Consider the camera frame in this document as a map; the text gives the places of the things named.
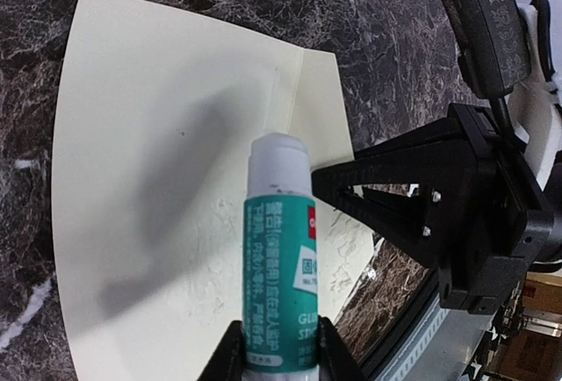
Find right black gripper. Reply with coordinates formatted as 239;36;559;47
312;104;553;315

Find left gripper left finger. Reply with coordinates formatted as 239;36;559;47
197;320;245;381

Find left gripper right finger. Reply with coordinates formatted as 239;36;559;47
317;317;366;381

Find green white glue stick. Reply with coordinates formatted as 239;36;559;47
241;133;320;380

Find cream paper envelope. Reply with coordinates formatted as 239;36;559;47
52;0;353;380

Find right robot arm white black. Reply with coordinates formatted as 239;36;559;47
312;4;561;315

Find white slotted cable duct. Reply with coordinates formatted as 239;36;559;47
377;296;449;381

